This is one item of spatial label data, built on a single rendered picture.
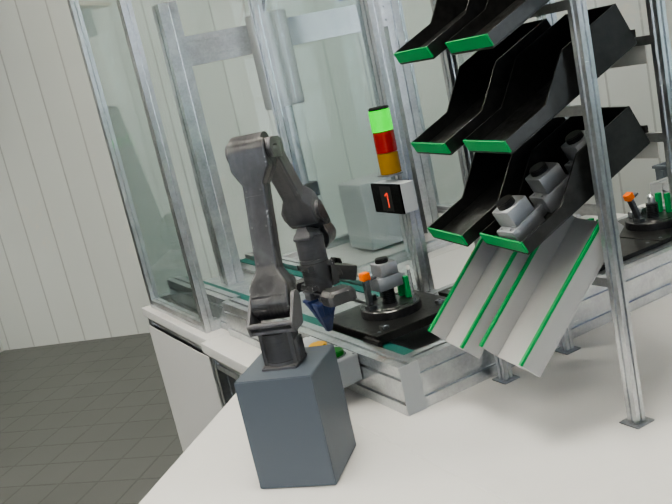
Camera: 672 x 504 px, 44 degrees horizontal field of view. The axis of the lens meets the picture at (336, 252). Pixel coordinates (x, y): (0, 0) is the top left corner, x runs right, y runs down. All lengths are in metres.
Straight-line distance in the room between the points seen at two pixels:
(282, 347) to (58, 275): 4.89
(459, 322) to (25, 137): 4.83
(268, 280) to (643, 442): 0.66
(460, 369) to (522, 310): 0.25
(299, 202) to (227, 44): 1.20
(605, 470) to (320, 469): 0.46
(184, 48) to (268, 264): 1.36
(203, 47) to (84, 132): 3.23
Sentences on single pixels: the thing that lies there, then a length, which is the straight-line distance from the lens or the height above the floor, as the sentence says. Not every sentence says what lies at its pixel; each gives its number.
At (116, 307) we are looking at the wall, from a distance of 6.09.
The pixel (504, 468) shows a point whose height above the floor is 0.86.
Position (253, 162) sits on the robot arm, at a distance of 1.43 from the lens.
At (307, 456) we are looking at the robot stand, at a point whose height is 0.92.
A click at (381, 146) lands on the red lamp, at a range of 1.94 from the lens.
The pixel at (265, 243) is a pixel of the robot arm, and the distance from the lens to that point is 1.43.
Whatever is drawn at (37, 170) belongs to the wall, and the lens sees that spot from 6.12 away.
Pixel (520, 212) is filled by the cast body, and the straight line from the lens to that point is 1.36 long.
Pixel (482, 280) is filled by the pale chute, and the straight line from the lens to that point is 1.61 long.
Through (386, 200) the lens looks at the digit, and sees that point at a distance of 1.97.
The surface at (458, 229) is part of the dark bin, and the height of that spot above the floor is 1.20.
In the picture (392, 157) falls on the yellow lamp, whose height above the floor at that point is 1.30.
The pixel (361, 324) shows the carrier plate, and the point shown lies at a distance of 1.86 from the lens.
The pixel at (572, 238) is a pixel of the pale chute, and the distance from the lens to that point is 1.50.
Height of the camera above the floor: 1.54
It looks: 13 degrees down
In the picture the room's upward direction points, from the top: 12 degrees counter-clockwise
